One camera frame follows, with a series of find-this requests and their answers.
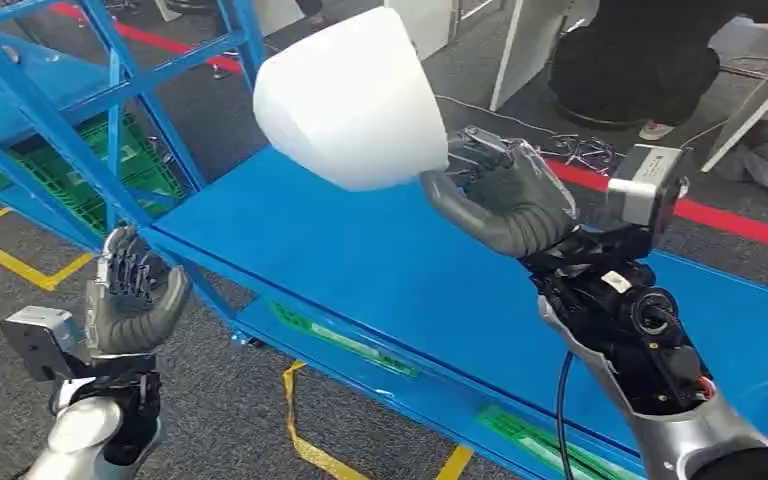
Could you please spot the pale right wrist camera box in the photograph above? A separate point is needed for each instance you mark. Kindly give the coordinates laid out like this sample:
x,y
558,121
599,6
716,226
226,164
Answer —
x,y
646,185

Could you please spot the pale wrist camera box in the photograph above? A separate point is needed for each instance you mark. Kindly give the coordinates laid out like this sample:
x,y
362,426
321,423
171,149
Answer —
x,y
39,341
646,185

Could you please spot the red floor tape line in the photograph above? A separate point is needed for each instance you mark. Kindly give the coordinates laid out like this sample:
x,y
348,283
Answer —
x,y
722,218

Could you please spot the white soft parcel bag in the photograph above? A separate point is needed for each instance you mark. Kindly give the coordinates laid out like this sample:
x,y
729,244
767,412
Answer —
x,y
351,99

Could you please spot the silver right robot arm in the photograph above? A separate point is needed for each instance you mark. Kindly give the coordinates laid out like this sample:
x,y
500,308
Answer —
x,y
689,444

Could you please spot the blue metal shelf rack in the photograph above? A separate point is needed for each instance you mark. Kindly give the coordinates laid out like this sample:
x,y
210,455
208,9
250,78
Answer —
x,y
390,278

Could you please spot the yellow floor tape outline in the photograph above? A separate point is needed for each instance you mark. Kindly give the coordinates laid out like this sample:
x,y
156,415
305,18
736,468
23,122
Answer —
x,y
311,454

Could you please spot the person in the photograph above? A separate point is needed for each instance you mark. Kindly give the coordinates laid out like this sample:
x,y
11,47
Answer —
x,y
636,66

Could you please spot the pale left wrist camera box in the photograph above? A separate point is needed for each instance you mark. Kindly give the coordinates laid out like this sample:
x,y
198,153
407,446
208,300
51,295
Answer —
x,y
39,341

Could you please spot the green plastic crate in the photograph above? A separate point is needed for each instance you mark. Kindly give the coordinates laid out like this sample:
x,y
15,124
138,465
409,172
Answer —
x,y
344,341
543,444
66,179

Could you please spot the white table leg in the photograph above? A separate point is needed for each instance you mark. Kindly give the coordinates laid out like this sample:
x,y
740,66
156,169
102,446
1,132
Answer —
x,y
755,99
523,46

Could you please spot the white cabinet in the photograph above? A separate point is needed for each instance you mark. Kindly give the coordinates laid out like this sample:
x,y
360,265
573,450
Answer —
x,y
424,26

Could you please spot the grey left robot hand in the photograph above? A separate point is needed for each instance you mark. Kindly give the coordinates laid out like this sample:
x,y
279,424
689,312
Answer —
x,y
126,318

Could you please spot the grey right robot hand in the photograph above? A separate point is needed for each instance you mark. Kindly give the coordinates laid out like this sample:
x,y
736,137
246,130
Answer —
x,y
516,205

